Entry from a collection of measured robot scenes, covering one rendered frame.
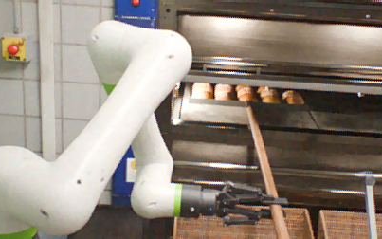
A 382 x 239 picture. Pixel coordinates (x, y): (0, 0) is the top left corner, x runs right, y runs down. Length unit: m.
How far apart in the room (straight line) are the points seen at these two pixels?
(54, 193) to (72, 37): 1.19
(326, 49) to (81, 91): 0.97
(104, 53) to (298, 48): 1.01
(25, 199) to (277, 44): 1.31
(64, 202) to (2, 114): 1.32
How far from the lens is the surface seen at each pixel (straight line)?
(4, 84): 2.30
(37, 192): 1.08
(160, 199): 1.49
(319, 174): 1.91
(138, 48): 1.24
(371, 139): 2.32
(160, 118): 2.20
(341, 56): 2.18
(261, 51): 2.12
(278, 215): 1.49
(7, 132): 2.36
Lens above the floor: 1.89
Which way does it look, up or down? 18 degrees down
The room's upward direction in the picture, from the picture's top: 4 degrees clockwise
